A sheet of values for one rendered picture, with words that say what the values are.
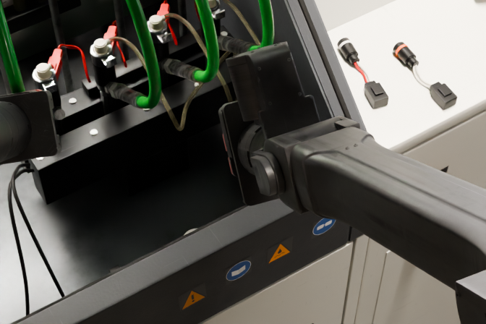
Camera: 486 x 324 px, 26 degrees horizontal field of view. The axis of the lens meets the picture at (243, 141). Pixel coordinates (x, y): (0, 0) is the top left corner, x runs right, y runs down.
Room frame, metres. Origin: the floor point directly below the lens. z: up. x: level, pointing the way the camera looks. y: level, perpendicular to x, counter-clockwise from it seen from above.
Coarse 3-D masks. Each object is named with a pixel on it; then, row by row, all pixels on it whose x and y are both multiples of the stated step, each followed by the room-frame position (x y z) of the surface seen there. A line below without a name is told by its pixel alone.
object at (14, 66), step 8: (0, 0) 0.75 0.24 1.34; (0, 8) 0.74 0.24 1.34; (0, 16) 0.73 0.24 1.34; (0, 24) 0.73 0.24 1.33; (0, 32) 0.72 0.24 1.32; (8, 32) 0.73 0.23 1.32; (0, 40) 0.72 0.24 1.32; (8, 40) 0.72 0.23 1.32; (0, 48) 0.72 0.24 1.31; (8, 48) 0.72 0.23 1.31; (8, 56) 0.71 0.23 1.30; (16, 56) 0.72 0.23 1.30; (8, 64) 0.71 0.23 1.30; (16, 64) 0.71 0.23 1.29; (8, 72) 0.70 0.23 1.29; (16, 72) 0.70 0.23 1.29; (8, 80) 0.70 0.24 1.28; (16, 80) 0.70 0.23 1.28; (16, 88) 0.70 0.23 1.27; (24, 88) 0.70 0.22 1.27
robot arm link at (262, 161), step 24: (264, 48) 0.63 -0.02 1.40; (288, 48) 0.62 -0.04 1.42; (240, 72) 0.61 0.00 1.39; (264, 72) 0.60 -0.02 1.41; (288, 72) 0.60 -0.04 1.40; (240, 96) 0.60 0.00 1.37; (264, 96) 0.58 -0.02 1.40; (288, 96) 0.58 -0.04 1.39; (312, 96) 0.59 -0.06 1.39; (264, 120) 0.56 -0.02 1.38; (288, 120) 0.57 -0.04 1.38; (312, 120) 0.57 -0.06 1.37; (264, 168) 0.51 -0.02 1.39; (264, 192) 0.50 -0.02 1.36
